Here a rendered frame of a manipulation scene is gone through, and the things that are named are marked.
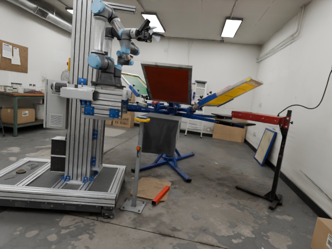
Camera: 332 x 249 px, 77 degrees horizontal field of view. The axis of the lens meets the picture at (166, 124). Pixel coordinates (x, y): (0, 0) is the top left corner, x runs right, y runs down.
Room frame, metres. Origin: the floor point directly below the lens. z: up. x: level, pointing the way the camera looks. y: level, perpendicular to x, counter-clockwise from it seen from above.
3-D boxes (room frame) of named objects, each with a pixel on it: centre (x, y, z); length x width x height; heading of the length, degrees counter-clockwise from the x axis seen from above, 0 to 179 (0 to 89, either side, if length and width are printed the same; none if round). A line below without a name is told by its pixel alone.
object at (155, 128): (2.34, 0.08, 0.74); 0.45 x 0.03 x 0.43; 82
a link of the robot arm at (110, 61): (1.95, 0.60, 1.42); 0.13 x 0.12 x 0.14; 159
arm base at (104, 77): (1.96, 0.59, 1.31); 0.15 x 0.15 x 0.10
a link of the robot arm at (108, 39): (2.50, 0.76, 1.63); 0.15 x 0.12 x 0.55; 71
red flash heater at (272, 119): (2.79, -1.23, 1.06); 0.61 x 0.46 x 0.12; 52
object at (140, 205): (2.09, 0.24, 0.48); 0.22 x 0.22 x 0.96; 82
